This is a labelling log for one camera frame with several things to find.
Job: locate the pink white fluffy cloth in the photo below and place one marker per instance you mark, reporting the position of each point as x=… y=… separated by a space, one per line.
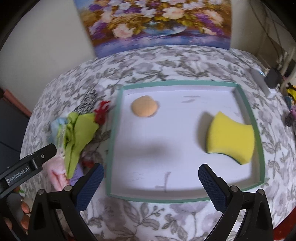
x=55 y=169

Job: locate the flower painting canvas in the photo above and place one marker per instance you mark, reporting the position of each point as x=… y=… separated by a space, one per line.
x=116 y=26

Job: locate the white chair back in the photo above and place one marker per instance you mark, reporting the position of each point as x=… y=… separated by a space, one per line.
x=285 y=59

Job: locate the teal white shallow tray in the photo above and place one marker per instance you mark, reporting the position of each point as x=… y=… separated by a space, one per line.
x=156 y=159

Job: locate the leopard print scrunchie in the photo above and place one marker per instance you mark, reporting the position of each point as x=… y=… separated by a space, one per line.
x=88 y=102

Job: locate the purple baby wipes pack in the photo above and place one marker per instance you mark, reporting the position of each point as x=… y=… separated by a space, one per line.
x=78 y=173

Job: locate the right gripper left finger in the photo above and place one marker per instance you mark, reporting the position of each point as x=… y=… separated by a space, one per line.
x=44 y=222

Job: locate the lime green cloth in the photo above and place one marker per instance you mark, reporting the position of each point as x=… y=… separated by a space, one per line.
x=80 y=129

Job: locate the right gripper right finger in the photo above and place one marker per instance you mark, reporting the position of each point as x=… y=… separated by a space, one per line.
x=230 y=200

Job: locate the blue face mask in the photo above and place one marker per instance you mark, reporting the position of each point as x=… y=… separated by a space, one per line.
x=56 y=127

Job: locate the dark cabinet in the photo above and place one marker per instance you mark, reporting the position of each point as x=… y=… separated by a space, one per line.
x=14 y=121

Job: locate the yellow green sponge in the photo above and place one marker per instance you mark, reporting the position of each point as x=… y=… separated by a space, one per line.
x=228 y=137

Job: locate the black power adapter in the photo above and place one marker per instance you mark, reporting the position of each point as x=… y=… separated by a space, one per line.
x=273 y=78

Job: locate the yellow toy clutter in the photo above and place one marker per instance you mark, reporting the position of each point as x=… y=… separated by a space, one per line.
x=290 y=100

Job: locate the white power strip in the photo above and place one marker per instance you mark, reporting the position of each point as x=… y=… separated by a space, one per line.
x=258 y=77

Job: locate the person's left hand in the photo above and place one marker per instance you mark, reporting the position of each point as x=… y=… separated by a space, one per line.
x=15 y=207

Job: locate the grey floral blanket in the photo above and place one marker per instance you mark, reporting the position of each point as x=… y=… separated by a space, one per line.
x=115 y=219

